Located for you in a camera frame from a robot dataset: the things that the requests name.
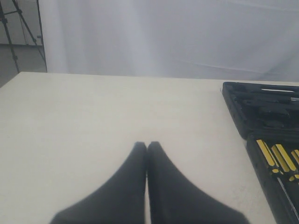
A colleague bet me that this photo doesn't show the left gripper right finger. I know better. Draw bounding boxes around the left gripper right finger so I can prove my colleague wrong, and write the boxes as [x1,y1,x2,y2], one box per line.
[147,141,249,224]

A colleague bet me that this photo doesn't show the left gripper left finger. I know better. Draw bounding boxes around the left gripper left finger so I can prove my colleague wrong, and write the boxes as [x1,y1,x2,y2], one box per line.
[51,142,147,224]

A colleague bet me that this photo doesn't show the black plastic tool case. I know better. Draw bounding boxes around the black plastic tool case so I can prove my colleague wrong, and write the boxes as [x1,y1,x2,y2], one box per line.
[221,81,299,224]

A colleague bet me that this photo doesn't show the long yellow black screwdriver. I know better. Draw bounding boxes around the long yellow black screwdriver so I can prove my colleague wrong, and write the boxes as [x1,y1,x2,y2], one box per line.
[248,139,299,224]

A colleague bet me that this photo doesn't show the middle yellow black screwdriver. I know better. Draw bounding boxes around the middle yellow black screwdriver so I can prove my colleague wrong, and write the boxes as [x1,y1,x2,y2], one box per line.
[271,144,299,182]

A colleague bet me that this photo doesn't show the short yellow black screwdriver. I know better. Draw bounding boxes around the short yellow black screwdriver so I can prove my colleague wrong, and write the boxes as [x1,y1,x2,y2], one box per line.
[291,149,299,165]

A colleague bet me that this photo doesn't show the white backdrop curtain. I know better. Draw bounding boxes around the white backdrop curtain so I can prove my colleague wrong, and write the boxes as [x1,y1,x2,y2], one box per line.
[40,0,299,82]

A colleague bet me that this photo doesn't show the black tripod stand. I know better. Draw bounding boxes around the black tripod stand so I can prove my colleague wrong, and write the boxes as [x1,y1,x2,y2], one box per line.
[0,0,47,74]

